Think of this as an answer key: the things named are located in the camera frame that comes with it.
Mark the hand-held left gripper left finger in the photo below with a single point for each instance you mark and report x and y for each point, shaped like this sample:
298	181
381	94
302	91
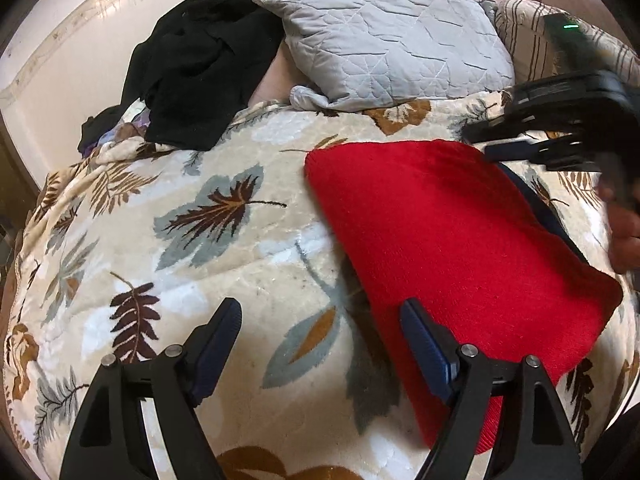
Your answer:
220	350

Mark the striped cushion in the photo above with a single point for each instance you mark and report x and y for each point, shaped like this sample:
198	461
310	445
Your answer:
525	40

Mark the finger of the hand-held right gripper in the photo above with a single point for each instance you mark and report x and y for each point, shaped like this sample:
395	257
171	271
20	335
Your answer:
515	151
495	127

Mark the leaf print blanket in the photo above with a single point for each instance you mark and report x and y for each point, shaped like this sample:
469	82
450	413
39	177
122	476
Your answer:
200	285

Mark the black garment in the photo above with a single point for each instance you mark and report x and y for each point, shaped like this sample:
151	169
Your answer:
200	60

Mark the person's right hand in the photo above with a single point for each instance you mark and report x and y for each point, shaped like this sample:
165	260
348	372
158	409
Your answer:
627	235

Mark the grey quilted pillow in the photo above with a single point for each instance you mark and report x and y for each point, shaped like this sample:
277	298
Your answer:
390	40

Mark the purple and blue cloth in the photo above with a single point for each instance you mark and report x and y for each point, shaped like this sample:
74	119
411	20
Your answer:
132	127

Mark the red and blue sweater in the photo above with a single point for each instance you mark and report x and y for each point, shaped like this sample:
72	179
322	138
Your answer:
450	240

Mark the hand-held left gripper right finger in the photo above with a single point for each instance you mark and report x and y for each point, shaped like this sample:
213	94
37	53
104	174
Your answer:
427	350

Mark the beige pillow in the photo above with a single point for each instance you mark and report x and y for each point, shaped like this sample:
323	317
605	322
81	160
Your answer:
275	80

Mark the wooden furniture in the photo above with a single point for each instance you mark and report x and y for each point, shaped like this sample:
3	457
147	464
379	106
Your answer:
15	170

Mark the small black cloth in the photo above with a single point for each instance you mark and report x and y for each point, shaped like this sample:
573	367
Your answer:
97	127

